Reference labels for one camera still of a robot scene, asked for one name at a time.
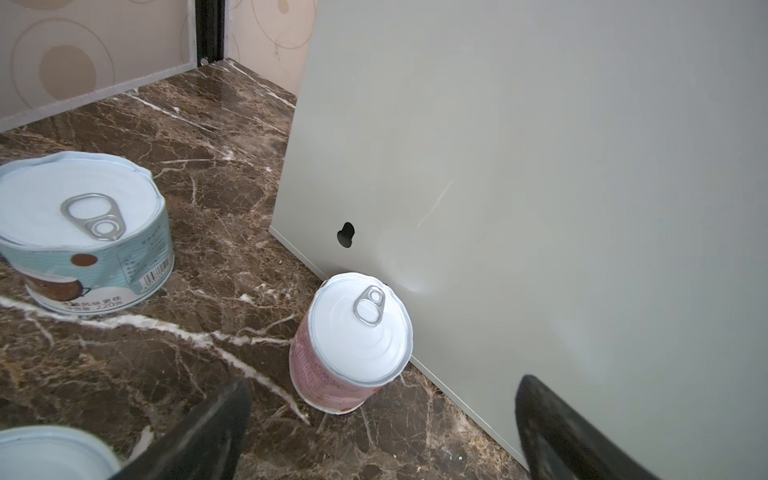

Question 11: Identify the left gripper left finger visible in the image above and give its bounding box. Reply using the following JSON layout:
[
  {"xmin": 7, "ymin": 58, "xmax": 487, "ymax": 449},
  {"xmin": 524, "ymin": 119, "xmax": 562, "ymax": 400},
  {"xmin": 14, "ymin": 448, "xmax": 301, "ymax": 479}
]
[{"xmin": 113, "ymin": 379, "xmax": 251, "ymax": 479}]

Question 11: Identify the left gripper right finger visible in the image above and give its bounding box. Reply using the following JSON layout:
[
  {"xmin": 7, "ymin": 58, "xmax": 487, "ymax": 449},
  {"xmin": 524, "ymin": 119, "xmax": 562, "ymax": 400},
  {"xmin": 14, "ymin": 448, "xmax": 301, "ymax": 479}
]
[{"xmin": 515, "ymin": 374, "xmax": 656, "ymax": 480}]

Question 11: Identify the orange pink label can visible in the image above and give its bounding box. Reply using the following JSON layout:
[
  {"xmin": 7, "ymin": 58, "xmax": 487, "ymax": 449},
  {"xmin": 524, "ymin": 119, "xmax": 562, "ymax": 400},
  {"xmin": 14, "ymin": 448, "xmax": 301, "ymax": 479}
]
[{"xmin": 1, "ymin": 425, "xmax": 122, "ymax": 479}]

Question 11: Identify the teal label can left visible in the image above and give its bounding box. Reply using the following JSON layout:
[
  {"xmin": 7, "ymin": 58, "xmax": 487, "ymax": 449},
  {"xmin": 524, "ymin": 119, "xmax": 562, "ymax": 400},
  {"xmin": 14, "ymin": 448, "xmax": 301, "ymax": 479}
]
[{"xmin": 1, "ymin": 152, "xmax": 175, "ymax": 315}]

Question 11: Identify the grey metal cabinet box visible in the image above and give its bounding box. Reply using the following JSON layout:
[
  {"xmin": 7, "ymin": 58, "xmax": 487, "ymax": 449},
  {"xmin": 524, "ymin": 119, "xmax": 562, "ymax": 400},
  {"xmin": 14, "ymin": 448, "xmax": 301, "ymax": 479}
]
[{"xmin": 272, "ymin": 1, "xmax": 767, "ymax": 479}]

